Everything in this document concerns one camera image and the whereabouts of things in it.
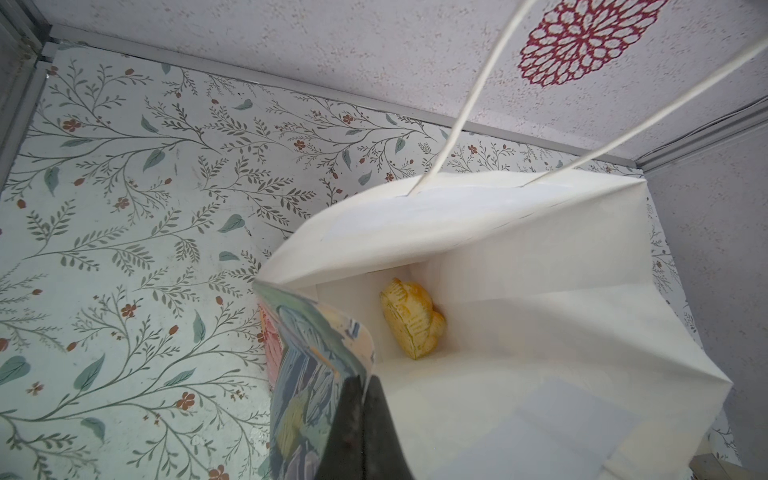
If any floral paper gift bag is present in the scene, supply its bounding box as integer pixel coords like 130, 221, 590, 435
251, 0, 768, 480

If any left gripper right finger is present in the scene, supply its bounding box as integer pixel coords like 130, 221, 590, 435
362, 376, 415, 480

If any small twisted bread piece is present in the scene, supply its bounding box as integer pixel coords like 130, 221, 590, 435
379, 278, 447, 360

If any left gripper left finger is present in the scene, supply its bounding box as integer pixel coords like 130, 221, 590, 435
315, 377, 365, 480

